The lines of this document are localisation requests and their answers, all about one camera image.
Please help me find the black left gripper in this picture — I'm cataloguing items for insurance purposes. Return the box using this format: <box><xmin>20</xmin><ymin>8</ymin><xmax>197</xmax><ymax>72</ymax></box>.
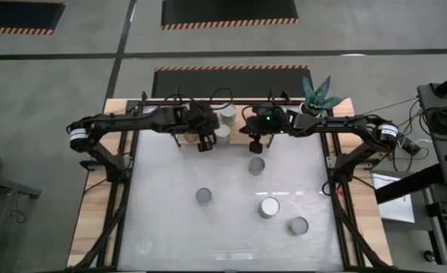
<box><xmin>184</xmin><ymin>101</ymin><xmax>219</xmax><ymax>153</ymax></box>

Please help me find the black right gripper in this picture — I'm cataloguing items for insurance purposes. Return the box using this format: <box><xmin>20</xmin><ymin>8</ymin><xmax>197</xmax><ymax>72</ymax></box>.
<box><xmin>240</xmin><ymin>105</ymin><xmax>287</xmax><ymax>155</ymax></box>

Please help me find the orange label tin can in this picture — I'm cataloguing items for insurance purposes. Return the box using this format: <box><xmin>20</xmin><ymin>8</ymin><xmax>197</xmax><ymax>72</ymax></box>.
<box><xmin>183</xmin><ymin>130</ymin><xmax>200</xmax><ymax>145</ymax></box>

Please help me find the short silver tin can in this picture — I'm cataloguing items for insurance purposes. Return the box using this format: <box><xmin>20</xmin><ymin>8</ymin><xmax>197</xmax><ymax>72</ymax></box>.
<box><xmin>195</xmin><ymin>187</ymin><xmax>214</xmax><ymax>208</ymax></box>
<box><xmin>248</xmin><ymin>156</ymin><xmax>267</xmax><ymax>177</ymax></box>

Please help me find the teal label tin can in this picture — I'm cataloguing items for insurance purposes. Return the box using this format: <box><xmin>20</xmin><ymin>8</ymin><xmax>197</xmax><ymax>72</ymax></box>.
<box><xmin>214</xmin><ymin>124</ymin><xmax>233</xmax><ymax>148</ymax></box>

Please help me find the beige label tin can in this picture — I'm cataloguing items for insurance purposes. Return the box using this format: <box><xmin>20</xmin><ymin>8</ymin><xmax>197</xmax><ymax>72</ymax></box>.
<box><xmin>218</xmin><ymin>104</ymin><xmax>238</xmax><ymax>128</ymax></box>

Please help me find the white lid tin can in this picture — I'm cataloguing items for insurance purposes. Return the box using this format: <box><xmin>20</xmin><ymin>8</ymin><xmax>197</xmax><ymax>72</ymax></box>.
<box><xmin>258</xmin><ymin>196</ymin><xmax>282</xmax><ymax>220</ymax></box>

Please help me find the black floor mat striped edge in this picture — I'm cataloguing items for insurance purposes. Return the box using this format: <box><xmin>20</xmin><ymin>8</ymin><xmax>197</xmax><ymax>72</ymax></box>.
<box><xmin>160</xmin><ymin>0</ymin><xmax>301</xmax><ymax>31</ymax></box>
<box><xmin>0</xmin><ymin>0</ymin><xmax>67</xmax><ymax>36</ymax></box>
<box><xmin>151</xmin><ymin>64</ymin><xmax>315</xmax><ymax>100</ymax></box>

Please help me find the succulent plant in white pot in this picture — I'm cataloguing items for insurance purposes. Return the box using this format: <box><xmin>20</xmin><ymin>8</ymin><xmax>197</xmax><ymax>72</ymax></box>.
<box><xmin>294</xmin><ymin>74</ymin><xmax>346</xmax><ymax>128</ymax></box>

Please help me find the orange and white label can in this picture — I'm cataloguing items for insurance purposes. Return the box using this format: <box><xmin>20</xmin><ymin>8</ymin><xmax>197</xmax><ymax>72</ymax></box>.
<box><xmin>288</xmin><ymin>215</ymin><xmax>310</xmax><ymax>237</ymax></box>

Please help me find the white table cover sheet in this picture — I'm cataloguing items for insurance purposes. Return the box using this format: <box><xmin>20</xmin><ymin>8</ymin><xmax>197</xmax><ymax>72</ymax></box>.
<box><xmin>116</xmin><ymin>104</ymin><xmax>345</xmax><ymax>272</ymax></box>

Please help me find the black power adapter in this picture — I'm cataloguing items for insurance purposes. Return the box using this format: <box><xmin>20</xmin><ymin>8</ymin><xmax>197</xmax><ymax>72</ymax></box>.
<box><xmin>399</xmin><ymin>135</ymin><xmax>421</xmax><ymax>155</ymax></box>

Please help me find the white paper sheet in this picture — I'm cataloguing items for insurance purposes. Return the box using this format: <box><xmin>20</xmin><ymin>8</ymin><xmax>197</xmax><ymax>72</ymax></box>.
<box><xmin>370</xmin><ymin>172</ymin><xmax>416</xmax><ymax>224</ymax></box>

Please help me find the black desk beam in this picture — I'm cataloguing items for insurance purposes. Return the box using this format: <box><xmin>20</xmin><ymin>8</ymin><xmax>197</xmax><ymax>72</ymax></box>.
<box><xmin>374</xmin><ymin>162</ymin><xmax>447</xmax><ymax>205</ymax></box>

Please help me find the grey metal side table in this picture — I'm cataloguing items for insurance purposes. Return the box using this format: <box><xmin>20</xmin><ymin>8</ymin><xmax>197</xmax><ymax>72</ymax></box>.
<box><xmin>0</xmin><ymin>170</ymin><xmax>42</xmax><ymax>273</ymax></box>

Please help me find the wooden shelf black metal frame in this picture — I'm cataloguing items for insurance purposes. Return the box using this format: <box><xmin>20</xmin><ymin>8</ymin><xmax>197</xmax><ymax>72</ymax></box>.
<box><xmin>168</xmin><ymin>86</ymin><xmax>293</xmax><ymax>149</ymax></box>

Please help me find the coiled black cable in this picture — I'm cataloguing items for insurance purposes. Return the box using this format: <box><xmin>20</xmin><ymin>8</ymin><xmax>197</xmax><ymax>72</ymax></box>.
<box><xmin>419</xmin><ymin>106</ymin><xmax>447</xmax><ymax>141</ymax></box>

